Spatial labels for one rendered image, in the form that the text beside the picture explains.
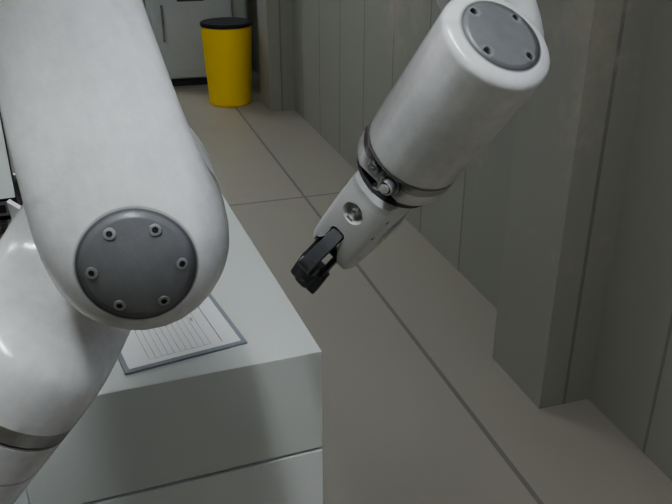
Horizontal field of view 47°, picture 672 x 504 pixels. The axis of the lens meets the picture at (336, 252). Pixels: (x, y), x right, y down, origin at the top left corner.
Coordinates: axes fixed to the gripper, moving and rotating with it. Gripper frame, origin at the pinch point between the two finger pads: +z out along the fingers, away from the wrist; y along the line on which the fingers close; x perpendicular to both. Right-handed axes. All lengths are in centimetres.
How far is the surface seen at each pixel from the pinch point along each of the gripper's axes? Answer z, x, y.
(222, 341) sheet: 23.3, 3.6, -4.9
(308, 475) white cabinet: 33.0, -15.7, -4.6
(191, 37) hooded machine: 385, 246, 315
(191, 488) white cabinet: 33.3, -6.4, -16.6
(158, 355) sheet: 24.2, 7.3, -11.6
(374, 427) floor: 146, -30, 67
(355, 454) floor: 141, -30, 55
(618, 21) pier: 42, 3, 139
